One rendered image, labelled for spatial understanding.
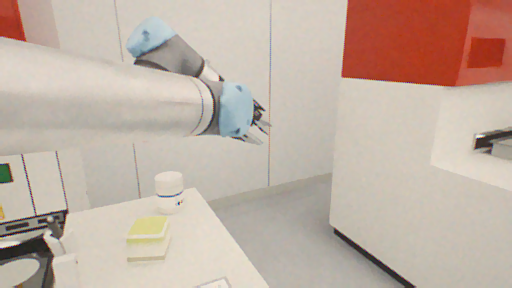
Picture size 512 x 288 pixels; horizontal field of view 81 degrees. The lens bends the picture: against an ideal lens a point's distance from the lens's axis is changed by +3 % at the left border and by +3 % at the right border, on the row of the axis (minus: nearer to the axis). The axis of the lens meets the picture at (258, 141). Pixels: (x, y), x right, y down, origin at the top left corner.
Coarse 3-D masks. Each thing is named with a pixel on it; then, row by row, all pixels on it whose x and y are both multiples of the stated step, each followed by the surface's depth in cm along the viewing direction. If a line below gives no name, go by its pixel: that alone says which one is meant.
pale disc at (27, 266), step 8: (8, 264) 70; (16, 264) 70; (24, 264) 69; (32, 264) 69; (0, 272) 67; (8, 272) 67; (16, 272) 67; (24, 272) 67; (32, 272) 67; (0, 280) 65; (8, 280) 65; (16, 280) 65; (24, 280) 65
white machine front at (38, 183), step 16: (0, 160) 69; (16, 160) 71; (32, 160) 72; (48, 160) 74; (16, 176) 71; (32, 176) 73; (48, 176) 75; (0, 192) 71; (16, 192) 72; (32, 192) 74; (48, 192) 75; (64, 192) 78; (16, 208) 73; (32, 208) 75; (48, 208) 76; (64, 208) 78; (0, 224) 73; (16, 256) 76
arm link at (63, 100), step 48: (0, 48) 17; (48, 48) 20; (0, 96) 16; (48, 96) 18; (96, 96) 21; (144, 96) 25; (192, 96) 32; (240, 96) 38; (0, 144) 17; (48, 144) 20; (96, 144) 24
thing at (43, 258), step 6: (36, 252) 74; (42, 252) 73; (12, 258) 72; (18, 258) 71; (24, 258) 72; (30, 258) 72; (36, 258) 71; (42, 258) 71; (48, 258) 71; (0, 264) 70; (42, 264) 69; (42, 270) 67; (36, 276) 66; (42, 276) 66; (24, 282) 64; (30, 282) 64; (36, 282) 64; (42, 282) 64
